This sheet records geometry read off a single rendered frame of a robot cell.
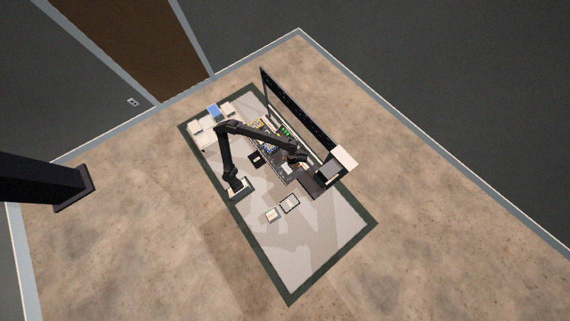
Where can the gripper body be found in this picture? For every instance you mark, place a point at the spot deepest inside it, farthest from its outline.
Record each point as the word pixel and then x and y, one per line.
pixel 292 165

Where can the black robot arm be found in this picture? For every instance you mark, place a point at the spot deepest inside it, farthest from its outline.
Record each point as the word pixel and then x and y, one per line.
pixel 237 127

